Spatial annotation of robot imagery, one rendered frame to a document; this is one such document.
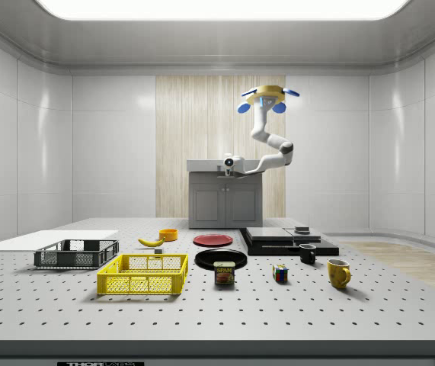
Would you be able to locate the white drawer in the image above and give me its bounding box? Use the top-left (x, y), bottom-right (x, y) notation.
top-left (186, 159), bottom-right (268, 173)

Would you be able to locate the white cabinet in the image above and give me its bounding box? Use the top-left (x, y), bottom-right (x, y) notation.
top-left (188, 159), bottom-right (265, 230)

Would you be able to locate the red plate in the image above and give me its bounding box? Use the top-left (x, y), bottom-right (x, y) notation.
top-left (192, 233), bottom-right (234, 248)

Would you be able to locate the black stove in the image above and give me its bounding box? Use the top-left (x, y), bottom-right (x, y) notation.
top-left (238, 226), bottom-right (341, 257)

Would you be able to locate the black plate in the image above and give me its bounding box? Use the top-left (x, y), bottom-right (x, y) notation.
top-left (194, 249), bottom-right (248, 271)

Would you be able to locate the flat-sided can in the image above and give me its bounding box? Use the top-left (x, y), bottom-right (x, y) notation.
top-left (213, 261), bottom-right (237, 286)

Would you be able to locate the banana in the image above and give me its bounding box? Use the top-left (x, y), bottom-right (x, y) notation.
top-left (137, 236), bottom-right (167, 249)

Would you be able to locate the black mug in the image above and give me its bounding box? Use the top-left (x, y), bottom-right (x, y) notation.
top-left (299, 243), bottom-right (318, 265)

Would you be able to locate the puzzle cube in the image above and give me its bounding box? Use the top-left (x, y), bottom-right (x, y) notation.
top-left (272, 264), bottom-right (289, 284)

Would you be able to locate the yellow basket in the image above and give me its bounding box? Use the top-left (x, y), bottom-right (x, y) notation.
top-left (96, 253), bottom-right (190, 297)

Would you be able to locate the yellow mug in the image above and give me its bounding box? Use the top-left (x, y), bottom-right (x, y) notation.
top-left (326, 258), bottom-right (353, 289)

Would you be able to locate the dark grey basket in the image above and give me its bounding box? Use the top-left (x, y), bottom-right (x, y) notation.
top-left (33, 239), bottom-right (120, 271)

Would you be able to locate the white board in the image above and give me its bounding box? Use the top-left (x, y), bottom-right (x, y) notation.
top-left (0, 230), bottom-right (120, 252)

